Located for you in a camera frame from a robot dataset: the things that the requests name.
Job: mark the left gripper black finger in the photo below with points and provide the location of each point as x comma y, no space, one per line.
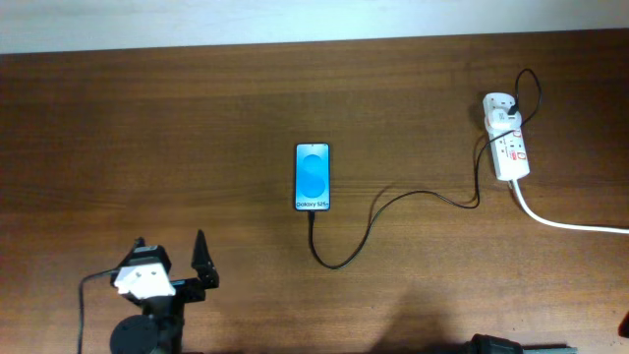
203,264
138,243

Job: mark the white power strip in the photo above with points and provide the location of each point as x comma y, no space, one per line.
508,151

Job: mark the white USB charger adapter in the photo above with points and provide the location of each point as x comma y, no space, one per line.
499,120

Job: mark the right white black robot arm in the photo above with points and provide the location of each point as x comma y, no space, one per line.
486,344

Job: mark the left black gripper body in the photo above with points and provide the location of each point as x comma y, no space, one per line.
186,288

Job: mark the blue screen smartphone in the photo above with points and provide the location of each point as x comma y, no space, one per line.
312,177

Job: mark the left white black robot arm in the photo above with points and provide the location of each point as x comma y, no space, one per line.
158,328

